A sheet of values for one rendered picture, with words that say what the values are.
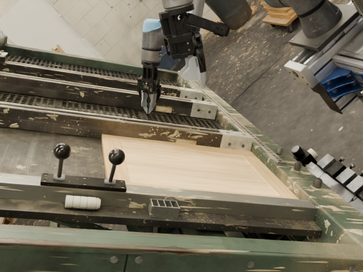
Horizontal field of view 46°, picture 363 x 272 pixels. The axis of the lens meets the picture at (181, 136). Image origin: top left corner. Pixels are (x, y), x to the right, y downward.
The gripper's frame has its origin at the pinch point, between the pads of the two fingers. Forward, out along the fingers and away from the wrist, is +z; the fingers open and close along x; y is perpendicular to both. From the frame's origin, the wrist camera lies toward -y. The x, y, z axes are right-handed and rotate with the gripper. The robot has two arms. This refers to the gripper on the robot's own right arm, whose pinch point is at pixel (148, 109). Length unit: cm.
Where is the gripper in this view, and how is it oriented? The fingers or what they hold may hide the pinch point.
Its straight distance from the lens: 171.5
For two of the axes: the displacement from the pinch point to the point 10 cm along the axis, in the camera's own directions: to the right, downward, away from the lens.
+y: -1.4, 3.2, -9.4
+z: -0.9, 9.4, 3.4
